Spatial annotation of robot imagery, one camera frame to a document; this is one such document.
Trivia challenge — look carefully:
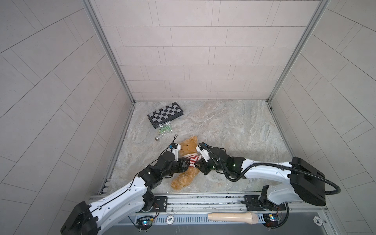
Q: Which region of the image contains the beige cylindrical handle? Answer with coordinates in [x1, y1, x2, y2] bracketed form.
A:
[208, 212, 259, 225]

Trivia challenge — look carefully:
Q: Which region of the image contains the red white striped sweater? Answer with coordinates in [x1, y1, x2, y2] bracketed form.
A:
[184, 153, 202, 167]

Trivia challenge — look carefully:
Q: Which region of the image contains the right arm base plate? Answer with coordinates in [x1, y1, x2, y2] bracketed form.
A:
[241, 195, 286, 212]

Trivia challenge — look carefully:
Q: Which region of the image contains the aluminium front rail frame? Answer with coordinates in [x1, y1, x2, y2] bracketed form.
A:
[79, 191, 333, 235]

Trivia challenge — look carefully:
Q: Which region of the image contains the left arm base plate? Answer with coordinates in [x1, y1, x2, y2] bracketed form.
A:
[140, 196, 168, 213]

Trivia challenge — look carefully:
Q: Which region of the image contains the right aluminium corner post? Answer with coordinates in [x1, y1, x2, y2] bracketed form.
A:
[267, 0, 330, 107]

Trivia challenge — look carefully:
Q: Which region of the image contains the aluminium corner post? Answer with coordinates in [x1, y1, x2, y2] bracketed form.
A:
[267, 0, 330, 107]
[81, 0, 136, 106]

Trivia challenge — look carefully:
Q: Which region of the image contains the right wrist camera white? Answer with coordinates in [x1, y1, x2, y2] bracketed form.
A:
[196, 144, 211, 162]

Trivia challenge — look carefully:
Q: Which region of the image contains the small green clear bag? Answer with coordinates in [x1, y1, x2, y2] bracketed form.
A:
[155, 121, 173, 141]

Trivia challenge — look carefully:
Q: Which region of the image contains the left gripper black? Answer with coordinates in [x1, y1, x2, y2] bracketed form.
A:
[159, 159, 193, 179]

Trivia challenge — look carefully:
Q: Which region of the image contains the right green circuit board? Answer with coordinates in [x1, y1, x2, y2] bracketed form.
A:
[262, 213, 280, 228]

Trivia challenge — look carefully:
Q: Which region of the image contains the brown teddy bear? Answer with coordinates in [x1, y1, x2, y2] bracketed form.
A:
[171, 136, 203, 191]

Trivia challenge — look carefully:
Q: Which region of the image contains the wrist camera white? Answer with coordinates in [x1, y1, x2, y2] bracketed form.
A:
[196, 144, 211, 162]
[169, 143, 181, 161]

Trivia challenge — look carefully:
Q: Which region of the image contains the green circuit board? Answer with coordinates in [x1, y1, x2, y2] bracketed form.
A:
[262, 213, 280, 228]
[136, 215, 155, 231]

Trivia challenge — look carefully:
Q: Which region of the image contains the left aluminium corner post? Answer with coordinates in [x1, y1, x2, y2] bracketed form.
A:
[81, 0, 136, 106]

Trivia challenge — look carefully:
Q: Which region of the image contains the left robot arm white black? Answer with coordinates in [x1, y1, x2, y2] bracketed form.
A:
[60, 151, 190, 235]

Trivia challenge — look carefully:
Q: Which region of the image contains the folded black white chessboard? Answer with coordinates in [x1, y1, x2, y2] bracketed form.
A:
[147, 102, 184, 129]

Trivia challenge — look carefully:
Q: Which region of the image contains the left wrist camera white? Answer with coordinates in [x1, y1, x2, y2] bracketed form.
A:
[169, 143, 181, 161]

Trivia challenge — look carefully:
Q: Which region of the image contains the left green circuit board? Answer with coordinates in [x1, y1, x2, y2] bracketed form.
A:
[136, 215, 155, 231]

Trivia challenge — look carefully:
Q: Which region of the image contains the black corrugated cable conduit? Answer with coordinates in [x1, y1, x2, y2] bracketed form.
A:
[198, 142, 341, 196]

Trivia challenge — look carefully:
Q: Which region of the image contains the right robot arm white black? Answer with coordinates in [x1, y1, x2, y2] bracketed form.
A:
[195, 143, 326, 210]

